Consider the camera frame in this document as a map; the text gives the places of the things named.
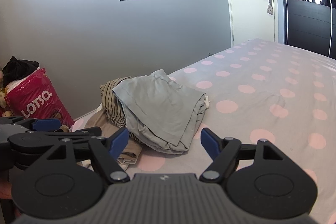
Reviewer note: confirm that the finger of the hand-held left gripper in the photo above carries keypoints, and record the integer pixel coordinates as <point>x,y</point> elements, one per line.
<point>47,124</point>
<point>84,133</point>

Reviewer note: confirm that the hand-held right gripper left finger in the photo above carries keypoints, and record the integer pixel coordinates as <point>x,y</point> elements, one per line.
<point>119,142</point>

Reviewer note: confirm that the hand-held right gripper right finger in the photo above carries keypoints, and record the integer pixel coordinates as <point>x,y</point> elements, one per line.
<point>210,144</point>

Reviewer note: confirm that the grey shirt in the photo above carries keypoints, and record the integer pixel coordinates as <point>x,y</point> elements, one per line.
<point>157,108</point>

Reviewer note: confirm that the tan cloth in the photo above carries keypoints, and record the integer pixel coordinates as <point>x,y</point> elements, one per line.
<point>128,154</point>

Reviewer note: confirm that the pink plastic bag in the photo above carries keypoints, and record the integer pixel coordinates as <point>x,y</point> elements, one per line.
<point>39,98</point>

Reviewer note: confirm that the brown striped cloth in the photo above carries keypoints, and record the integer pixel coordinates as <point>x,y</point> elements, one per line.
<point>110,103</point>

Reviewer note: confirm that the cream white cloth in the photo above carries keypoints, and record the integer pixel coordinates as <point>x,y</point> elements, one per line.
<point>207,102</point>

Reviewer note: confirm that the plush toy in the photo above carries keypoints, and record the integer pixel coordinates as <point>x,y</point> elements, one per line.
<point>2,100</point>

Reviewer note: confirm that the black cloth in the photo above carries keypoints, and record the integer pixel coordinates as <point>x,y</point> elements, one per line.
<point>18,67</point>

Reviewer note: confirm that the bed with pink-dotted sheet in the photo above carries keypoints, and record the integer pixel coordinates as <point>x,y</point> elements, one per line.
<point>262,98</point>

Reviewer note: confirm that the small patterned pouch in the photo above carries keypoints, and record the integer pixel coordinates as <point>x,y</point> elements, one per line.
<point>269,9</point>

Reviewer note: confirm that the dark wardrobe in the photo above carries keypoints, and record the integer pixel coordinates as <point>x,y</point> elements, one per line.
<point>307,24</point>

